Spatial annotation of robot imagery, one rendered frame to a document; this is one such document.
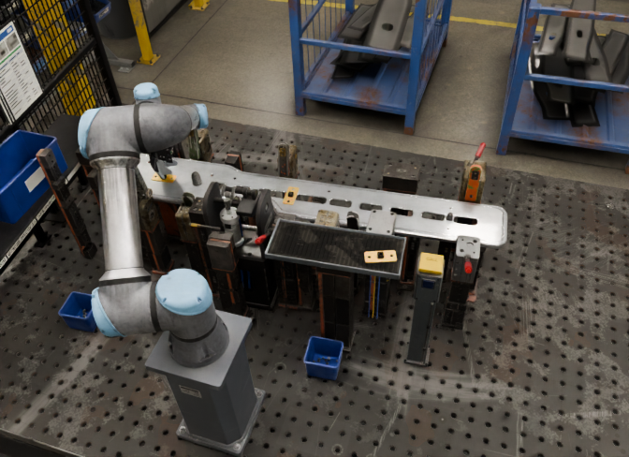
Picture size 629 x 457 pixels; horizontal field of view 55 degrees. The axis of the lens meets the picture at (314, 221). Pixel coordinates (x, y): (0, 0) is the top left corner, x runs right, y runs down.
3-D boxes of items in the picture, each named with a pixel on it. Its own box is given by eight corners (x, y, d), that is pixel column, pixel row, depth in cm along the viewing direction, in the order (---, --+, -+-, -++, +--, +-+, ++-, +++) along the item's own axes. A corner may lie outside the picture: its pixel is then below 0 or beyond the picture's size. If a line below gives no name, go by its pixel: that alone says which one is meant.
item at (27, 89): (45, 93, 226) (12, 16, 204) (10, 129, 211) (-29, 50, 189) (40, 93, 226) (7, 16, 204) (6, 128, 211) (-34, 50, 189)
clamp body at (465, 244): (468, 306, 205) (486, 235, 179) (466, 334, 197) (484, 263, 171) (440, 302, 206) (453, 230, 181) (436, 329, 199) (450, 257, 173)
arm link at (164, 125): (184, 99, 137) (205, 95, 185) (136, 104, 137) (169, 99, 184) (191, 150, 140) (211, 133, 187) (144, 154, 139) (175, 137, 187)
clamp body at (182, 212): (222, 272, 220) (205, 198, 193) (212, 296, 212) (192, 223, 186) (198, 268, 222) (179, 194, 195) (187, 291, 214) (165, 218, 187)
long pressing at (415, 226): (507, 203, 198) (508, 199, 197) (505, 253, 183) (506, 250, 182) (127, 152, 224) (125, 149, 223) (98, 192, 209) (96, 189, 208)
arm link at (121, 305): (158, 334, 133) (137, 95, 138) (90, 342, 133) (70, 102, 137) (168, 330, 145) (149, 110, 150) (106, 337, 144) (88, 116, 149)
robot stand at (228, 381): (241, 457, 171) (219, 387, 143) (176, 436, 176) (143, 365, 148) (267, 393, 185) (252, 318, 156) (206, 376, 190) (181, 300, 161)
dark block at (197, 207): (229, 282, 216) (211, 198, 186) (223, 298, 211) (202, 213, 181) (216, 280, 217) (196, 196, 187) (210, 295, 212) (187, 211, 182)
